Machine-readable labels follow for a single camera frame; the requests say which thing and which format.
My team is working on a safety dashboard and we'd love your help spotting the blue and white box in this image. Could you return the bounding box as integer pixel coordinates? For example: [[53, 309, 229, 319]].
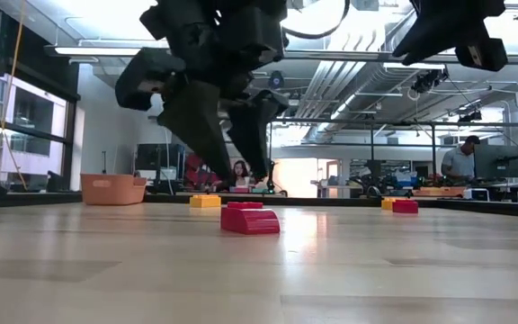
[[393, 169, 418, 189]]

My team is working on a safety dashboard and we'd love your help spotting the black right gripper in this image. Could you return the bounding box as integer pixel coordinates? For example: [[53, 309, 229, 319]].
[[393, 0, 507, 67]]

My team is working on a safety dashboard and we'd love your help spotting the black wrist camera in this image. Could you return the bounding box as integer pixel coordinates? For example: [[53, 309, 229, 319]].
[[114, 47, 187, 113], [454, 37, 510, 73]]

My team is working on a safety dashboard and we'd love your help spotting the black metal rack frame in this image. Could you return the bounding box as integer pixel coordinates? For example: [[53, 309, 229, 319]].
[[267, 115, 518, 181]]

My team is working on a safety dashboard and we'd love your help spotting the black round ceiling device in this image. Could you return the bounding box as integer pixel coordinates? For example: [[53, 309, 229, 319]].
[[267, 69, 286, 90]]

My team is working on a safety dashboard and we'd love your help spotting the long ceiling lamp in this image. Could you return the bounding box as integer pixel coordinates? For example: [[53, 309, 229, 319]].
[[382, 61, 448, 71], [44, 43, 170, 59]]

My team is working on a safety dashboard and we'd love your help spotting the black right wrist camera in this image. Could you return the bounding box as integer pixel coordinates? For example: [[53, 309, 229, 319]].
[[454, 37, 510, 73]]

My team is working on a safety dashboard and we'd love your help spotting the small white box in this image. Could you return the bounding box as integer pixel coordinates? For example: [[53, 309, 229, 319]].
[[463, 187, 492, 203]]

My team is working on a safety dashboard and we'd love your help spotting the yellow cable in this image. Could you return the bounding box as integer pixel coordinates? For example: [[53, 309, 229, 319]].
[[0, 0, 29, 193]]

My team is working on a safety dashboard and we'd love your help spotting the black track light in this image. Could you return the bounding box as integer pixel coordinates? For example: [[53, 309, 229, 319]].
[[458, 109, 484, 123], [410, 67, 450, 95]]

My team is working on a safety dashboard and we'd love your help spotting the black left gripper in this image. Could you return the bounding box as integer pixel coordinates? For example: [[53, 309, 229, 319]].
[[139, 0, 290, 181]]

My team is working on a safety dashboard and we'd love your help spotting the black computer monitor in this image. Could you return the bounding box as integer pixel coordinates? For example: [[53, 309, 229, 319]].
[[133, 142, 187, 184]]

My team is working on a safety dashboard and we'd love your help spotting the red toy block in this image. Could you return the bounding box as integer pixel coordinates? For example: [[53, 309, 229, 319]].
[[391, 199, 420, 215], [220, 201, 281, 236]]

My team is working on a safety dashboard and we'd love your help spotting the person at desk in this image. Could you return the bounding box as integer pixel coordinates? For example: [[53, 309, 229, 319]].
[[440, 134, 483, 181]]

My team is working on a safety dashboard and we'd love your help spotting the seated person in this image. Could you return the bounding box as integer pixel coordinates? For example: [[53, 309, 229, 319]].
[[222, 159, 254, 193]]

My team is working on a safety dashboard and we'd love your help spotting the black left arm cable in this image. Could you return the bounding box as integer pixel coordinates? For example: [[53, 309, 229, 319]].
[[280, 0, 353, 41]]

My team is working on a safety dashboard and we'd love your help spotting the orange plastic bin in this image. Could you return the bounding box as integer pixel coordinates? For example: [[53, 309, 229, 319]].
[[80, 173, 148, 207]]

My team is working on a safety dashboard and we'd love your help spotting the dark desk monitor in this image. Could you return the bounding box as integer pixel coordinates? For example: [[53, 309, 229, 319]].
[[473, 143, 518, 180]]

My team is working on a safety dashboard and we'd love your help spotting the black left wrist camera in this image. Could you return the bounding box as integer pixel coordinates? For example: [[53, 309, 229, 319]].
[[114, 47, 187, 113]]

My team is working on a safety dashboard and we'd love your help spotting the black window frame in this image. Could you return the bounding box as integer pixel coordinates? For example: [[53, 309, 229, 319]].
[[0, 8, 83, 194]]

